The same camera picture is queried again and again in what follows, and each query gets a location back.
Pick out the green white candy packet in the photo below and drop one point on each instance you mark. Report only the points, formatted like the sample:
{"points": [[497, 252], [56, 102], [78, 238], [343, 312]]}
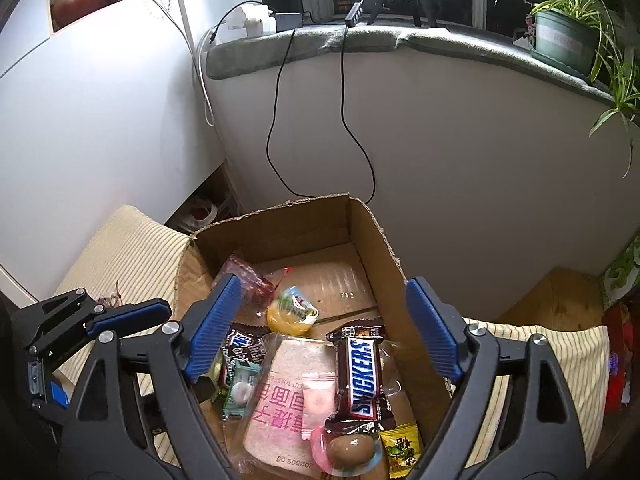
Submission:
{"points": [[240, 390]]}

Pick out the grey window sill mat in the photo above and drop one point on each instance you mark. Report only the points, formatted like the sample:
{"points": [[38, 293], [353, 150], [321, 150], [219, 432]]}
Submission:
{"points": [[310, 45]]}

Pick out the white plastic bag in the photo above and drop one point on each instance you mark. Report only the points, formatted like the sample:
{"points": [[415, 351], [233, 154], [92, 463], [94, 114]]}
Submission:
{"points": [[202, 212]]}

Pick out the spider plant in green pot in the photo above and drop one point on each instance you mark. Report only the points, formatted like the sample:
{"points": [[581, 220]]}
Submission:
{"points": [[565, 35]]}

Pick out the brown egg in clear packet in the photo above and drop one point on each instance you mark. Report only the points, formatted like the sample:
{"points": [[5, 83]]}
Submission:
{"points": [[350, 452]]}

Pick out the yellow candy packet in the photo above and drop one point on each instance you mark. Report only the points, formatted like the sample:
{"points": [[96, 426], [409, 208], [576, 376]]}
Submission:
{"points": [[400, 447]]}

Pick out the brown chocolate bar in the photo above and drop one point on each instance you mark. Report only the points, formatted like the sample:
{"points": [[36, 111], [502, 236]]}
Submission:
{"points": [[362, 380]]}

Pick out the small dark figurine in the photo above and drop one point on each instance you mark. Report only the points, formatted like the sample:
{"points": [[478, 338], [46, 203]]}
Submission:
{"points": [[524, 30]]}

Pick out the cardboard box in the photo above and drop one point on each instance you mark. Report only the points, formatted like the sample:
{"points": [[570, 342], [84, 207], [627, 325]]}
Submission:
{"points": [[300, 230]]}

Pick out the black usb hub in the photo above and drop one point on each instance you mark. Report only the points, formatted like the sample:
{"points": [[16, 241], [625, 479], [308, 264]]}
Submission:
{"points": [[353, 14]]}

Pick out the small brown blue snack packet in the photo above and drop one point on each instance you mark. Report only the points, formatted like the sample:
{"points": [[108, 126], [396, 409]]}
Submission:
{"points": [[245, 347]]}

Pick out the pink bread packet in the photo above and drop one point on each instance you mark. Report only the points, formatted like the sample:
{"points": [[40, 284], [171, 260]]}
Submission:
{"points": [[285, 410]]}

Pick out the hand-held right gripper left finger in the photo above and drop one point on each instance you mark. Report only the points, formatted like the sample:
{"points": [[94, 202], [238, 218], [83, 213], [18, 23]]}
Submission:
{"points": [[215, 330]]}

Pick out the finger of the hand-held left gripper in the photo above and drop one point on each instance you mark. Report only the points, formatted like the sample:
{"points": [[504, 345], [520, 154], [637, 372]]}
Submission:
{"points": [[130, 316]]}

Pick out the grey power brick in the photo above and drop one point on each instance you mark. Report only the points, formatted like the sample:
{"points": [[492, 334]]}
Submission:
{"points": [[289, 21]]}

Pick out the red box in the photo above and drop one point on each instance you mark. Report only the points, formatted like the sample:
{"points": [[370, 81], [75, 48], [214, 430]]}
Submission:
{"points": [[620, 340]]}

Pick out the pink clear snack packet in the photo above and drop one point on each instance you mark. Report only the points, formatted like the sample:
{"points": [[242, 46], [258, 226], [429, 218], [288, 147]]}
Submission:
{"points": [[250, 280]]}

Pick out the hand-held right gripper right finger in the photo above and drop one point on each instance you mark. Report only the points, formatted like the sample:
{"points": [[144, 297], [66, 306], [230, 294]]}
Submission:
{"points": [[432, 330]]}

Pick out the white power adapters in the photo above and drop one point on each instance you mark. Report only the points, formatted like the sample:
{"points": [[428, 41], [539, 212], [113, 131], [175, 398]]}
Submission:
{"points": [[255, 17]]}

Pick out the yellow jelly cup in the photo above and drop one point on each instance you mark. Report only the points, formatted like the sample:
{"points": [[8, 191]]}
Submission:
{"points": [[287, 322]]}

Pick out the small pink white sachet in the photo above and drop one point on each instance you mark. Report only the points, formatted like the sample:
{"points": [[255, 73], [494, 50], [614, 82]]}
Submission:
{"points": [[317, 400]]}

